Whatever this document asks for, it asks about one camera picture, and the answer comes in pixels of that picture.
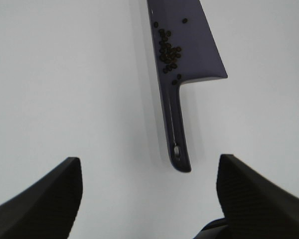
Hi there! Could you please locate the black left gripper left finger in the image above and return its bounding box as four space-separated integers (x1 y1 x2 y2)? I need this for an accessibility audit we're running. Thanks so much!
0 157 83 239

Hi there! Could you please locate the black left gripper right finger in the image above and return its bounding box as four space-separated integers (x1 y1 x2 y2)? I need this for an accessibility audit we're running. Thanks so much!
216 154 299 239

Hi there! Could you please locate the purple plastic dustpan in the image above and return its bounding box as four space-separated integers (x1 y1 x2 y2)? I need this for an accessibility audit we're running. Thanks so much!
147 0 228 173

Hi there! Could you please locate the pile of coffee beans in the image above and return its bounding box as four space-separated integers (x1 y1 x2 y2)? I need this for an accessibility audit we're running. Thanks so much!
153 17 189 86

